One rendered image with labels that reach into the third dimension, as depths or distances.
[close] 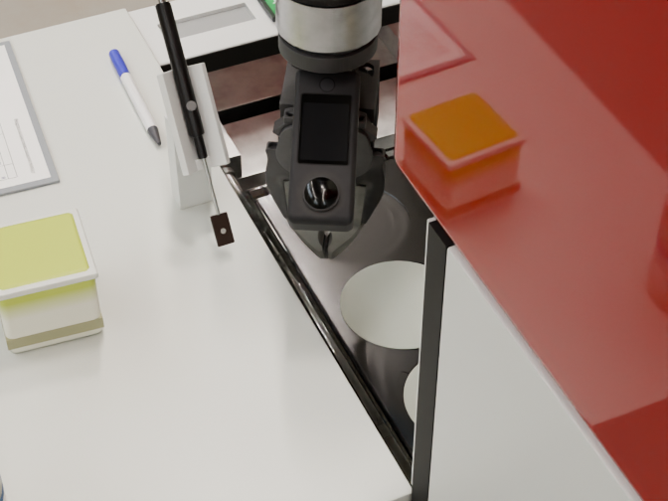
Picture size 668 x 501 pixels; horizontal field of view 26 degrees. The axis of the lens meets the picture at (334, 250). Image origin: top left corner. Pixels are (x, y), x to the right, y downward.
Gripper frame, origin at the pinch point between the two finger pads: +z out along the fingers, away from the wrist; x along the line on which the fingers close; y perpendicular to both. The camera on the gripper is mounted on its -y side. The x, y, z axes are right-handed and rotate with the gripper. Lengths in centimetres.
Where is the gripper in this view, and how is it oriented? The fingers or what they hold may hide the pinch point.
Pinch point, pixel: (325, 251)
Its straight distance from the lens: 115.1
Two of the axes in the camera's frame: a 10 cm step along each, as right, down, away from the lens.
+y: 0.9, -6.9, 7.1
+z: 0.0, 7.2, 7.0
